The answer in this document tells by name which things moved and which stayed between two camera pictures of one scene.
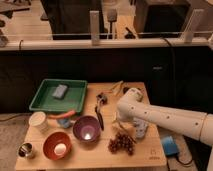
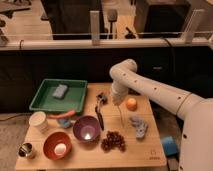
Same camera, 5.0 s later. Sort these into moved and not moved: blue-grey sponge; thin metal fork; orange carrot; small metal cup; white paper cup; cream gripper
Moved: cream gripper; thin metal fork
Not moved: small metal cup; blue-grey sponge; orange carrot; white paper cup
